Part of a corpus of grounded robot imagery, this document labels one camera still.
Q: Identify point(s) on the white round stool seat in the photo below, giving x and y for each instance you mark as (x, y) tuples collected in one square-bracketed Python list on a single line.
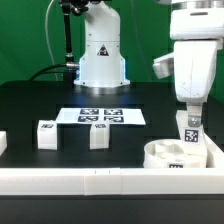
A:
[(170, 153)]

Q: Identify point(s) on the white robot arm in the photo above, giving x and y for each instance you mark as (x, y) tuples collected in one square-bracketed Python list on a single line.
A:
[(197, 29)]

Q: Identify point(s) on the white U-shaped fence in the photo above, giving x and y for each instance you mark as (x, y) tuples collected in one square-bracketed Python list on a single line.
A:
[(41, 181)]

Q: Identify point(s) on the white marker sheet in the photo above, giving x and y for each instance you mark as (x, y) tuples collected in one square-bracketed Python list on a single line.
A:
[(123, 116)]

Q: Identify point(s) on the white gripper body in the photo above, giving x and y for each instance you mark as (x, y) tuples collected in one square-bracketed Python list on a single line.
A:
[(193, 64)]

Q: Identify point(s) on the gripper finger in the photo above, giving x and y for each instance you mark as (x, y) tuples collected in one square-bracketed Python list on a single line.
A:
[(194, 112)]

